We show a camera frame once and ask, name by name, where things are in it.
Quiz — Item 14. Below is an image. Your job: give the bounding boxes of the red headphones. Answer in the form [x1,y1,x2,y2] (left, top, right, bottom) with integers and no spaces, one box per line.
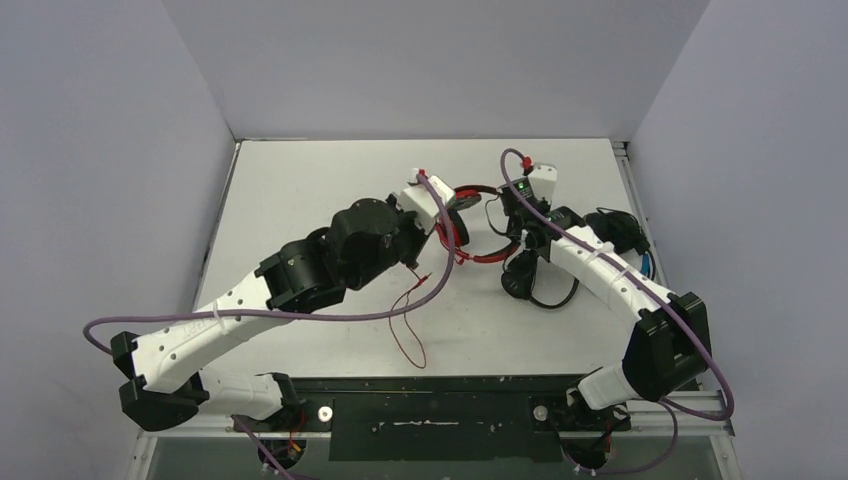
[387,184,525,371]

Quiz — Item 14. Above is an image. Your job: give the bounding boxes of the small black headphones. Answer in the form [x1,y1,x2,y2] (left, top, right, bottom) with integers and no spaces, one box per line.
[500,250,580,310]

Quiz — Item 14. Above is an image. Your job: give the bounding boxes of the large black blue headphones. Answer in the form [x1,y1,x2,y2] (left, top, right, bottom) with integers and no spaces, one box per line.
[584,207,657,280]

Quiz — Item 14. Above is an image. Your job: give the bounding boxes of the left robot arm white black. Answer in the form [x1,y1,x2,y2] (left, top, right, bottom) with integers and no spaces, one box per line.
[111,197,449,432]

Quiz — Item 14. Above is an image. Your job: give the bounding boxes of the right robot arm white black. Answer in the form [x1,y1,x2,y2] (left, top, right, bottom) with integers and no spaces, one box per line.
[501,178,711,428]

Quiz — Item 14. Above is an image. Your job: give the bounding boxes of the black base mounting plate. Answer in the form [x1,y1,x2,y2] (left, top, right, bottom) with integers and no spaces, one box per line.
[239,375,633,466]

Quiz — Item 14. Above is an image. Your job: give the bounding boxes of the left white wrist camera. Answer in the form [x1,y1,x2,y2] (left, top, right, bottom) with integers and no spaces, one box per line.
[397,168,456,234]

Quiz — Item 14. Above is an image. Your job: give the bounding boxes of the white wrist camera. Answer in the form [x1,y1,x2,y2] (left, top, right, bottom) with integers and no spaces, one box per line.
[397,168,456,234]
[522,157,558,205]

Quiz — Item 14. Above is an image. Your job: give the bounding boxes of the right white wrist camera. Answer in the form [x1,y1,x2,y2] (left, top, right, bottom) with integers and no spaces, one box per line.
[522,157,558,205]

